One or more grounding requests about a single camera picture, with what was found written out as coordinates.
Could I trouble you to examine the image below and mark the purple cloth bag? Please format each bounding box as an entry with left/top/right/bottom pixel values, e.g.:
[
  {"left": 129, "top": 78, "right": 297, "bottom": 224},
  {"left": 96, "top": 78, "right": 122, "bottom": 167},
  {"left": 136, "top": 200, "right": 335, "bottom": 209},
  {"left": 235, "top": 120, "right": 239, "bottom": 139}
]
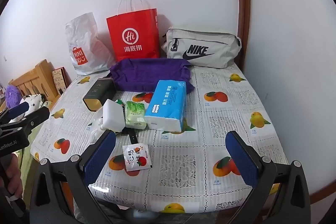
[{"left": 109, "top": 58, "right": 195, "bottom": 94}]

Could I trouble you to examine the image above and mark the person's left hand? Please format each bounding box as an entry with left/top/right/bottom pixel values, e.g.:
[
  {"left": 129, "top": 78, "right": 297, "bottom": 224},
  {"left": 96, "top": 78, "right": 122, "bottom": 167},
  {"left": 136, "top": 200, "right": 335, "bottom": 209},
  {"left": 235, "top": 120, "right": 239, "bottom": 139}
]
[{"left": 0, "top": 153, "right": 25, "bottom": 199}]

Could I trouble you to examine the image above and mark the white sponge block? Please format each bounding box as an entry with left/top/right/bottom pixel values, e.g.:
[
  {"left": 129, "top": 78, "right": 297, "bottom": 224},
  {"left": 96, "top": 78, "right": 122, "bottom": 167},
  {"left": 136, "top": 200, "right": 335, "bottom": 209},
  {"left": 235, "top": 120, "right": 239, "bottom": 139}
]
[{"left": 102, "top": 99, "right": 125, "bottom": 133}]

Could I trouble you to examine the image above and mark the black watch strap with holes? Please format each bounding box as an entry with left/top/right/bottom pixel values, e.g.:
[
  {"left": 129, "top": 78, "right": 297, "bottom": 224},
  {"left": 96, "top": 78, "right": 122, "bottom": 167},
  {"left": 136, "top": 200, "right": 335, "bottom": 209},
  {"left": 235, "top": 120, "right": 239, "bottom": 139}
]
[{"left": 119, "top": 128, "right": 139, "bottom": 147}]

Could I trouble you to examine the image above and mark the white pillow with black print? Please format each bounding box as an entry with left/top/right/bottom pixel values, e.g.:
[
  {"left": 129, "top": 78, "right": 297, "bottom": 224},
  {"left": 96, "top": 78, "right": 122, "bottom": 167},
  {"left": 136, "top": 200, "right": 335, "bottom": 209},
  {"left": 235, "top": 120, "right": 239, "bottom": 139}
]
[{"left": 20, "top": 94, "right": 46, "bottom": 112}]

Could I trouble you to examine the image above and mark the white plastic shopping bag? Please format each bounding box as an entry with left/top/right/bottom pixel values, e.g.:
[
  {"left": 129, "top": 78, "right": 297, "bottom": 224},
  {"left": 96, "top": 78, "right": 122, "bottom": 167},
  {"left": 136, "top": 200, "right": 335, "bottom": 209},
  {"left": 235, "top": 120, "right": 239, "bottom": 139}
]
[{"left": 65, "top": 12, "right": 116, "bottom": 76}]

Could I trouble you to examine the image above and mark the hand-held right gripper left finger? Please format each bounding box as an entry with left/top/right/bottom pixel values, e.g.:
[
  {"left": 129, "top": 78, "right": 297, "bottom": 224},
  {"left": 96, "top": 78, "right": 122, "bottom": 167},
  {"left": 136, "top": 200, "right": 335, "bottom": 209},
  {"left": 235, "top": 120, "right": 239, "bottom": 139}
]
[{"left": 29, "top": 130, "right": 117, "bottom": 224}]

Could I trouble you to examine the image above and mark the green tissue packet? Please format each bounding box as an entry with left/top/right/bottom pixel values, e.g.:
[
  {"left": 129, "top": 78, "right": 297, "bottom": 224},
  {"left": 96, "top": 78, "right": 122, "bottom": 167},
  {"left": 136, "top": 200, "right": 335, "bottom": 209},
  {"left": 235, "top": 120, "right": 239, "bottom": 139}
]
[{"left": 124, "top": 101, "right": 147, "bottom": 130}]

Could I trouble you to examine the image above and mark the grey waist bag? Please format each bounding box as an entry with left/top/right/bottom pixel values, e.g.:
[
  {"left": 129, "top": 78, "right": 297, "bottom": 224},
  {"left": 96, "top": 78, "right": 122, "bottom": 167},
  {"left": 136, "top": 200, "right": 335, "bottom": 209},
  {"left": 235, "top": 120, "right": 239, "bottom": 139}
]
[{"left": 161, "top": 27, "right": 242, "bottom": 69}]

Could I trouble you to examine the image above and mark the purple plush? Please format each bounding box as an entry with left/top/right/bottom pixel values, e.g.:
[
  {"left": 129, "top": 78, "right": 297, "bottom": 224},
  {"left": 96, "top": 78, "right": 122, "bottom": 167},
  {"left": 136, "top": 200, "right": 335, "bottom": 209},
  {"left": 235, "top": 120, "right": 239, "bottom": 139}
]
[{"left": 4, "top": 85, "right": 23, "bottom": 109}]

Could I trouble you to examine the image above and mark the blue tissue pack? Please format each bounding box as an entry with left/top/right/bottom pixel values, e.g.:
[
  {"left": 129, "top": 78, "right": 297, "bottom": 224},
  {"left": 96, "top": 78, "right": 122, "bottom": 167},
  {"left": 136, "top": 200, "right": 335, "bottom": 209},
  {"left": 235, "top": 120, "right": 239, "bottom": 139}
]
[{"left": 144, "top": 80, "right": 187, "bottom": 133}]

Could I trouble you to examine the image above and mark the white glove with green cuff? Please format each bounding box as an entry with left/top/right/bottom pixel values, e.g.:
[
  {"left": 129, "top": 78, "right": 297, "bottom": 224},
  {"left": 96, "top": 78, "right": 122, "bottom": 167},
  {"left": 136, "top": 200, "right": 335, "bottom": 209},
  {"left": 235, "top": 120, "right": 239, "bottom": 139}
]
[{"left": 88, "top": 115, "right": 111, "bottom": 144}]

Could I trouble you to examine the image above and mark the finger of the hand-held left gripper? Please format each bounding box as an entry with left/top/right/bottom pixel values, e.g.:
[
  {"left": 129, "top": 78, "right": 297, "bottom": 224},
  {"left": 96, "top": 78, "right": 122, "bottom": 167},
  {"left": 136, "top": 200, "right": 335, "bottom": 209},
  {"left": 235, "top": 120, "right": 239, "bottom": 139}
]
[
  {"left": 0, "top": 106, "right": 50, "bottom": 136},
  {"left": 0, "top": 102, "right": 30, "bottom": 123}
]

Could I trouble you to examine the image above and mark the white sachet with red print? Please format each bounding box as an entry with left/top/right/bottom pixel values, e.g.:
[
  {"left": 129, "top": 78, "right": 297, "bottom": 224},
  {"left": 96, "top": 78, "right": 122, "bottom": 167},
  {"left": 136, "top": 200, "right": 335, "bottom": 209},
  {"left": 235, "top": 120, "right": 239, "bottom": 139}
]
[{"left": 122, "top": 144, "right": 153, "bottom": 171}]

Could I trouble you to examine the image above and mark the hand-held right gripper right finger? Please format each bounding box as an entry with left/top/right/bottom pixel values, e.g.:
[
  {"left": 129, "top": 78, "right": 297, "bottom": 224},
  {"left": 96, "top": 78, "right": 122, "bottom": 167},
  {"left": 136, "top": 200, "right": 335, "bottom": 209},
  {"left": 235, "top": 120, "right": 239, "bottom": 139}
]
[{"left": 225, "top": 130, "right": 312, "bottom": 224}]

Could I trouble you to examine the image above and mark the brown patterned box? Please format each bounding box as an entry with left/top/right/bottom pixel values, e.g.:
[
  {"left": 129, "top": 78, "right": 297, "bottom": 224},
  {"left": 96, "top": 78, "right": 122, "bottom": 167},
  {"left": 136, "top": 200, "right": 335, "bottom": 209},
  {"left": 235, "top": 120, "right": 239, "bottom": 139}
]
[{"left": 52, "top": 68, "right": 69, "bottom": 94}]

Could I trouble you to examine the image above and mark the black rectangular box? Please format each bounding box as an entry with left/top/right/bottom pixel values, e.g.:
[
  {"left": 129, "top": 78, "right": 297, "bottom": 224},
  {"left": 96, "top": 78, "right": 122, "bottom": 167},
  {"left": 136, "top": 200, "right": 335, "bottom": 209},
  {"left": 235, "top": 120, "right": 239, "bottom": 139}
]
[{"left": 83, "top": 78, "right": 117, "bottom": 111}]

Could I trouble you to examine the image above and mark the red paper bag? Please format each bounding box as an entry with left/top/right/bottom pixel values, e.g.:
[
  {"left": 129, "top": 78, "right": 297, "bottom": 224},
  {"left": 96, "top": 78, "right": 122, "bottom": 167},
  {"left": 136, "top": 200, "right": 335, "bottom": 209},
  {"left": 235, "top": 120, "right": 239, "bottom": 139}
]
[{"left": 106, "top": 0, "right": 160, "bottom": 63}]

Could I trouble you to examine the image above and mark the wooden headboard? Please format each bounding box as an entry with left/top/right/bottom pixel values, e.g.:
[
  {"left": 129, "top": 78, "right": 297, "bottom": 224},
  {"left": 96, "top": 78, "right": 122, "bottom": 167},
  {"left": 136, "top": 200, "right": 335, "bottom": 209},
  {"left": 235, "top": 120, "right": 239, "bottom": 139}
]
[{"left": 9, "top": 59, "right": 62, "bottom": 106}]

